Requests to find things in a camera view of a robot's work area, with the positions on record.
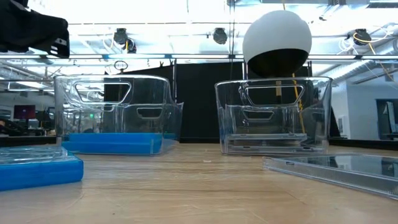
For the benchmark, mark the clear plastic bin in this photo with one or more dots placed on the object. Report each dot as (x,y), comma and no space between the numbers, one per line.
(320,118)
(62,109)

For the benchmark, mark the white globe table lamp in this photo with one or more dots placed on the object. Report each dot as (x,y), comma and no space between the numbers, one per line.
(276,34)

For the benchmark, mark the computer monitor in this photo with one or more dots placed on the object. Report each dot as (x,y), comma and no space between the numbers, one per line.
(25,112)

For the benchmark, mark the black ceiling fixture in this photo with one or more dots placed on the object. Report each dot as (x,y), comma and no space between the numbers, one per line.
(362,36)
(121,35)
(219,35)

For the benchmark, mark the black backdrop panel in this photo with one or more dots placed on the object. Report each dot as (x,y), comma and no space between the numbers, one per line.
(199,102)

